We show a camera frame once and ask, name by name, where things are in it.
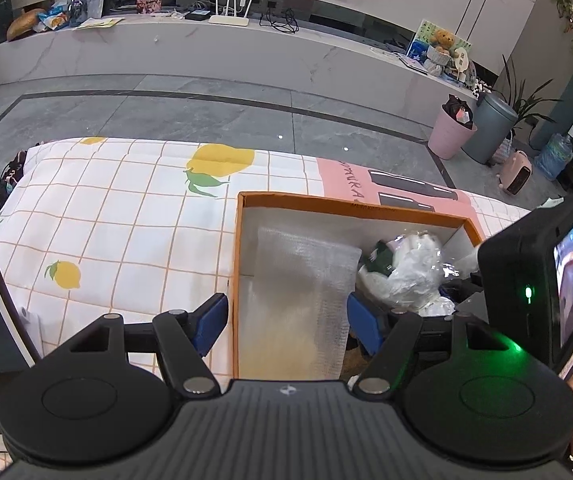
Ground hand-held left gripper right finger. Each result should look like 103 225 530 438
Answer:
346 292 519 396

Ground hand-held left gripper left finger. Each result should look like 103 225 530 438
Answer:
69 292 230 396

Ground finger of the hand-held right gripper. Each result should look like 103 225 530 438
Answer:
439 271 489 316

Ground orange cardboard box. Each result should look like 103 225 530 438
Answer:
231 190 487 381

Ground clear plastic bag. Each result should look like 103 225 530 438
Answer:
356 230 462 318

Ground white bubble wrap sheet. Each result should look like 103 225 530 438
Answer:
239 225 362 381

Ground pink heater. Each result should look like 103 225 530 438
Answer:
497 150 533 196

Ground blue water bottle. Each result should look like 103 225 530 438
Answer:
533 124 573 181

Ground checked lemon-print blanket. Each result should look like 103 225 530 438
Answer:
0 136 573 376

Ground grey trash can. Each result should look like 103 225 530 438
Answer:
462 91 518 165

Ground pink trash bin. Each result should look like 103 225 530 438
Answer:
427 94 478 161

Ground leafy potted plant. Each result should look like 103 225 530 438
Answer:
491 55 564 146

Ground white round hand fan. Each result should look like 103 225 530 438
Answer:
449 45 469 73

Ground brown teddy bear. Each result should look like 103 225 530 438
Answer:
432 30 456 56

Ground teddy bear display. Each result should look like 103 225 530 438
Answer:
406 19 473 81

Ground marble television console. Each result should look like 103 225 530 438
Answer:
0 7 482 121

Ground white router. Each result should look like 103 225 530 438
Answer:
209 0 256 26

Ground yellow-green papers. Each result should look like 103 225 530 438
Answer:
72 16 124 30

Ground snack bag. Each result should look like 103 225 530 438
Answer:
40 2 70 28

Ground brown bread loaf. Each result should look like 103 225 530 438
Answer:
6 8 46 41

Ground black cable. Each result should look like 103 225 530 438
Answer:
259 7 299 35

